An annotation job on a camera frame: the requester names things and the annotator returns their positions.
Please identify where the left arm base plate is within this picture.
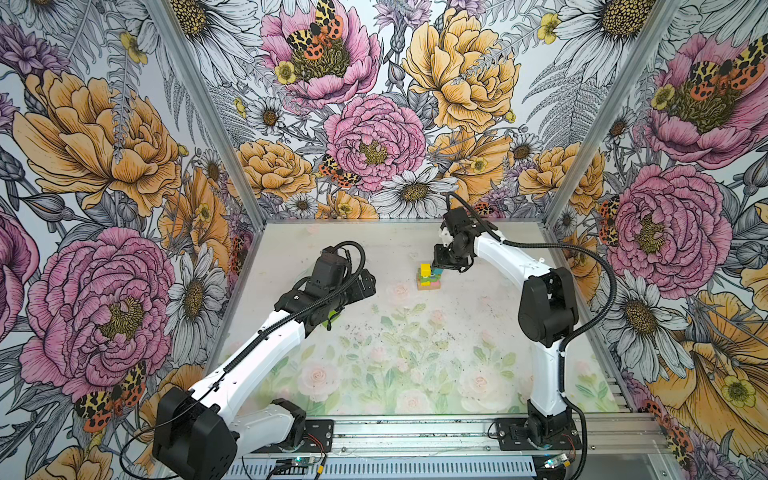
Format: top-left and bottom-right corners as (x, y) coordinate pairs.
(279, 419), (335, 453)

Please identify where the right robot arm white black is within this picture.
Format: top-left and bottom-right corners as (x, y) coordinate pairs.
(433, 208), (579, 448)

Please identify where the small yellow cube block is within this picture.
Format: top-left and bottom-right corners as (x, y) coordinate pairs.
(419, 263), (432, 278)

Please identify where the aluminium front rail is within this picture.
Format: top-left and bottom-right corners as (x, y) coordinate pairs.
(233, 412), (673, 460)

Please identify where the lime green block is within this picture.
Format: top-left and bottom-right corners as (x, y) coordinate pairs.
(324, 311), (340, 331)

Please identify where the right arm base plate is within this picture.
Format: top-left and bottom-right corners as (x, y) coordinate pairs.
(493, 417), (582, 451)

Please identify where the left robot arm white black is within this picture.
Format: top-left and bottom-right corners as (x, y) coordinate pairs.
(152, 240), (376, 479)

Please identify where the white vented cable duct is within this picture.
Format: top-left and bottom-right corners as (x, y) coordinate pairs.
(224, 456), (536, 479)

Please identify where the natural wood block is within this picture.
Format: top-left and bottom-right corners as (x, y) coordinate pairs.
(417, 281), (441, 291)

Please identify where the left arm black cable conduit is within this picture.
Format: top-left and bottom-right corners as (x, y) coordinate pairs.
(118, 240), (367, 480)

